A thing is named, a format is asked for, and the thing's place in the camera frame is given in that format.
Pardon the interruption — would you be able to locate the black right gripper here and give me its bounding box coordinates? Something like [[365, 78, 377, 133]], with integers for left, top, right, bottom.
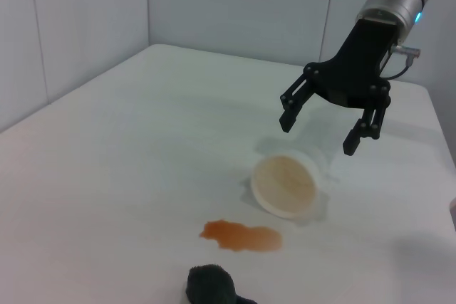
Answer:
[[279, 18, 400, 157]]

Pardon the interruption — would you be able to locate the white paper cup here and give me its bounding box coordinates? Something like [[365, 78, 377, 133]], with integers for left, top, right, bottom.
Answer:
[[250, 135, 339, 220]]

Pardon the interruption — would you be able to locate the dark terry rag with loop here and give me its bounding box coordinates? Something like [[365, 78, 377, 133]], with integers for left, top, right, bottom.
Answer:
[[184, 264, 258, 304]]

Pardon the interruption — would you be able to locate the orange-brown liquid stain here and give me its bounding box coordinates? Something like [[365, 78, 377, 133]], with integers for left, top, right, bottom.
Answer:
[[198, 219, 284, 252]]

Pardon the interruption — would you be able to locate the right arm cable with plug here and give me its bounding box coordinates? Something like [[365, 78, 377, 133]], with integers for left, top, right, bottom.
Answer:
[[379, 43, 422, 80]]

